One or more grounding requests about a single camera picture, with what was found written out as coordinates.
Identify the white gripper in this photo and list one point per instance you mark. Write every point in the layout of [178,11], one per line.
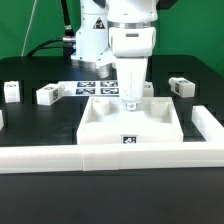
[131,74]

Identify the white square tabletop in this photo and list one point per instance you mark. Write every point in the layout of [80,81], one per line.
[106,120]

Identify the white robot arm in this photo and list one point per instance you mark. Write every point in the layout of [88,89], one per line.
[118,33]

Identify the white L-shaped fence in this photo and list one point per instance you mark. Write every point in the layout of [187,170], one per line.
[41,139]

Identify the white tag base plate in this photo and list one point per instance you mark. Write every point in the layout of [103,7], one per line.
[90,88]

